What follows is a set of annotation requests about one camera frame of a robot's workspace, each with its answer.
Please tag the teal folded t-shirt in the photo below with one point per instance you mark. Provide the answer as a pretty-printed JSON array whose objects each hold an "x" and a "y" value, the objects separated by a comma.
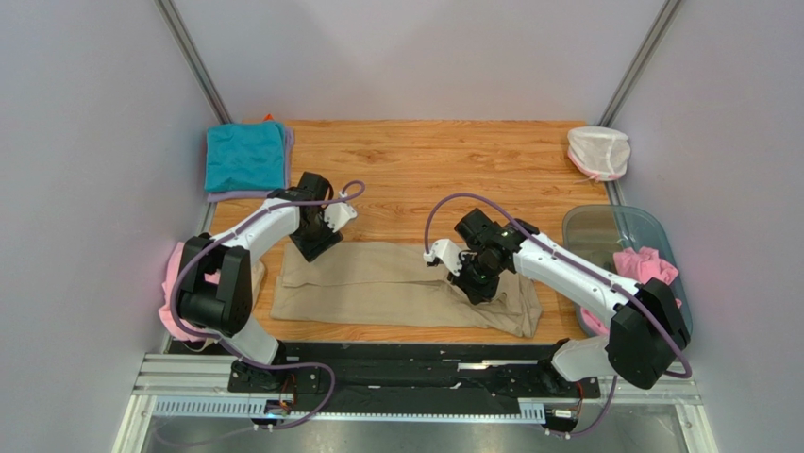
[{"x": 245, "y": 156}]

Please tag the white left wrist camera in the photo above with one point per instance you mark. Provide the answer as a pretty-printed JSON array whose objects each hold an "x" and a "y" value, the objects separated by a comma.
[{"x": 338, "y": 215}]

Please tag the aluminium frame rail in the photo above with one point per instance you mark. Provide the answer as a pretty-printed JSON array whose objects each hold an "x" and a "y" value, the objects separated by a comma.
[{"x": 175, "y": 385}]

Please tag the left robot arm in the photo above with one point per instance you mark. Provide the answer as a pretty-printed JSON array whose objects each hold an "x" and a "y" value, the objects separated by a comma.
[{"x": 212, "y": 296}]

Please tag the right aluminium corner post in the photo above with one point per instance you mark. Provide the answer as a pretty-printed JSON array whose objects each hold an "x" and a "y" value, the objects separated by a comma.
[{"x": 649, "y": 45}]

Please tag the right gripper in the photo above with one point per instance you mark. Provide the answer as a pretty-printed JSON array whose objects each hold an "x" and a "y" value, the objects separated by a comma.
[{"x": 480, "y": 289}]

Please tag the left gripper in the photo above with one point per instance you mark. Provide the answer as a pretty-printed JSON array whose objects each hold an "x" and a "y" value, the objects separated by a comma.
[{"x": 310, "y": 250}]

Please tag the white mesh laundry bag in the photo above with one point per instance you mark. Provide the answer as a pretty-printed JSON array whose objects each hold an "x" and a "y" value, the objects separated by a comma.
[{"x": 600, "y": 153}]

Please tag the beige t-shirt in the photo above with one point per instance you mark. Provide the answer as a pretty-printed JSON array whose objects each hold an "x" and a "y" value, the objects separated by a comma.
[{"x": 389, "y": 284}]

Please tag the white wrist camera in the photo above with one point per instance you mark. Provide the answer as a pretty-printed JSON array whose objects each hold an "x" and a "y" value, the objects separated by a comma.
[
  {"x": 338, "y": 215},
  {"x": 444, "y": 252}
]

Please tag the clear teal plastic bin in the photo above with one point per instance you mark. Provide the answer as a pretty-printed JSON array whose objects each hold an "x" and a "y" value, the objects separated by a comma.
[{"x": 595, "y": 232}]

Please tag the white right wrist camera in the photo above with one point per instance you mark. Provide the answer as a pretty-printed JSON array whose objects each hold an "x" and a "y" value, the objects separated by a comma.
[{"x": 444, "y": 252}]

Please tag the beige cloth at left edge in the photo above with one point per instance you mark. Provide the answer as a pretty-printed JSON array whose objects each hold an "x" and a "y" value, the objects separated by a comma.
[{"x": 257, "y": 277}]

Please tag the aluminium corner post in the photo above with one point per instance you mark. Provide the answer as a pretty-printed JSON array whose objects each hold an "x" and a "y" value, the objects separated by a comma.
[
  {"x": 184, "y": 40},
  {"x": 649, "y": 45}
]

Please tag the left aluminium corner post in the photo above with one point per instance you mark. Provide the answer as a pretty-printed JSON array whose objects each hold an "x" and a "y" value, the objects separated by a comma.
[{"x": 184, "y": 40}]

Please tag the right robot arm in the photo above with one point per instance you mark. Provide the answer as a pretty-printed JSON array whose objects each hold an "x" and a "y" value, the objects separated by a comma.
[{"x": 646, "y": 330}]

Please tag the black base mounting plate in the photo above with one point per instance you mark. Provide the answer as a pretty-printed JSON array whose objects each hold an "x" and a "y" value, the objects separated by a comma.
[{"x": 410, "y": 379}]

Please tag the pink t-shirt in bin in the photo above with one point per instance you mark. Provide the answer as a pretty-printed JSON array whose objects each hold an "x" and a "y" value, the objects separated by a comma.
[{"x": 641, "y": 265}]

